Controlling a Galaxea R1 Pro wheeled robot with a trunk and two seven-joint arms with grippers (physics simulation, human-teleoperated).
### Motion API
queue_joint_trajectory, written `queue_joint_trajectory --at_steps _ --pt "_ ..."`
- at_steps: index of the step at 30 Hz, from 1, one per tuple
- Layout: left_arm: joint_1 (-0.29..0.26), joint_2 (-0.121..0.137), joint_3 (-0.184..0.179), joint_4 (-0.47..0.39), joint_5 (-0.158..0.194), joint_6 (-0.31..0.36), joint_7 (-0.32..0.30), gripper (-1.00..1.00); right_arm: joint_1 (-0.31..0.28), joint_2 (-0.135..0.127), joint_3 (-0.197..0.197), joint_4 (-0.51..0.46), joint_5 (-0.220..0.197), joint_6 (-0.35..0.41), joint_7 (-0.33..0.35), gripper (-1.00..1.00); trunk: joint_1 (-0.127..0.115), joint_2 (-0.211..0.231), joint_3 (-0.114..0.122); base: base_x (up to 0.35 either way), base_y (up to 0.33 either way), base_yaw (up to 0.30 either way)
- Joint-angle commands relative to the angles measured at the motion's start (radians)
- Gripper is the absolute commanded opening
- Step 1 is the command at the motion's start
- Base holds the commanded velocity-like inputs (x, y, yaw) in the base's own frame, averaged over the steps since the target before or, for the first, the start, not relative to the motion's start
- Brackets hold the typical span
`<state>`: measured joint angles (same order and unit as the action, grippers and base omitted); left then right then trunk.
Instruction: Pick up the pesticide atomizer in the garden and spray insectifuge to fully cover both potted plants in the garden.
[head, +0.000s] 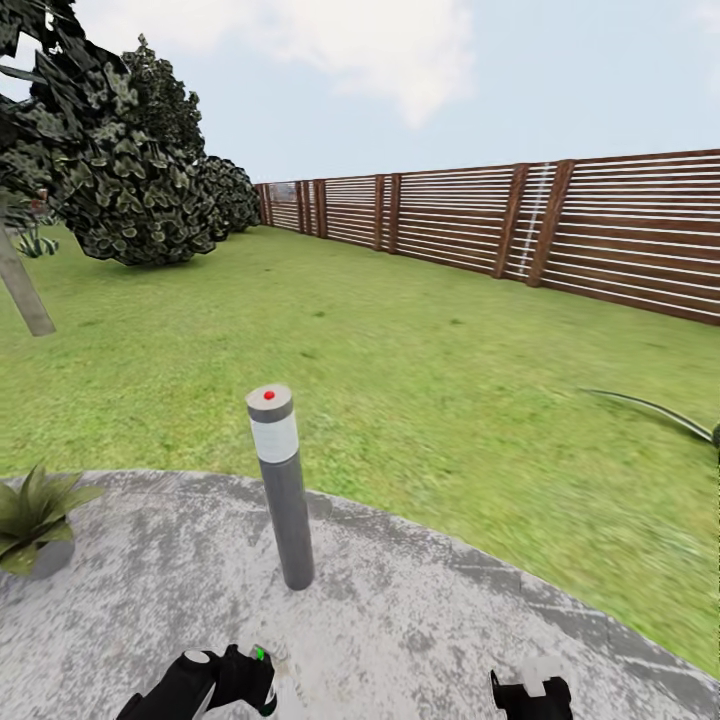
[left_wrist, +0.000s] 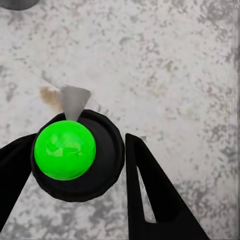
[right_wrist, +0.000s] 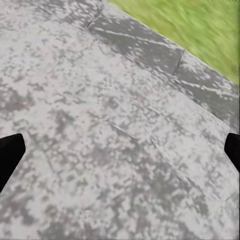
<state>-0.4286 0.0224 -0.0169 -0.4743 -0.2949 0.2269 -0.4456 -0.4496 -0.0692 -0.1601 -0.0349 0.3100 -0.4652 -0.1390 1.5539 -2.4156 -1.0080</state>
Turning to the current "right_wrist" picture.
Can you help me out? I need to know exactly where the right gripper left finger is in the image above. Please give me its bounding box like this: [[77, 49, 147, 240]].
[[0, 133, 26, 193]]

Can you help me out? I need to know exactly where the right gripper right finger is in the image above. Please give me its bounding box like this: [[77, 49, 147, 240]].
[[224, 133, 240, 173]]

